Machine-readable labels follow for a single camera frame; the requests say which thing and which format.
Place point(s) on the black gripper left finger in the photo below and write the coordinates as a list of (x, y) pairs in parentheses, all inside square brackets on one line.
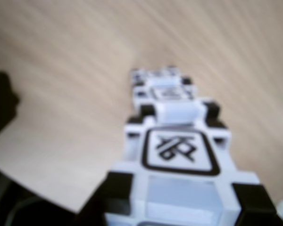
[(96, 212)]

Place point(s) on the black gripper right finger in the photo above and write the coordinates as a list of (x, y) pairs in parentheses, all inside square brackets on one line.
[(261, 216)]

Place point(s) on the white cube with X symbol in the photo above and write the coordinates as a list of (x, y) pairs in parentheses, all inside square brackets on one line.
[(179, 153)]

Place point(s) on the white cube with diamond symbol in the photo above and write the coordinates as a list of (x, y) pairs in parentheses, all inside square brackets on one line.
[(177, 113)]

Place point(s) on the white cube with N symbol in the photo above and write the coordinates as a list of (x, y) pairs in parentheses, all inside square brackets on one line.
[(155, 73)]

